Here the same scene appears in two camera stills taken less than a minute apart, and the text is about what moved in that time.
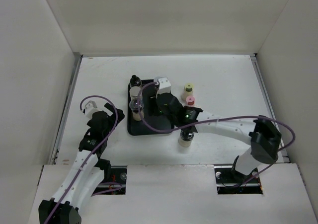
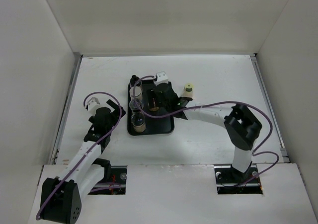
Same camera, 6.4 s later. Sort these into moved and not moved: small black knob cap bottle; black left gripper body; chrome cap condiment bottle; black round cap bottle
Moved: black round cap bottle
Not moved: chrome cap condiment bottle; black left gripper body; small black knob cap bottle
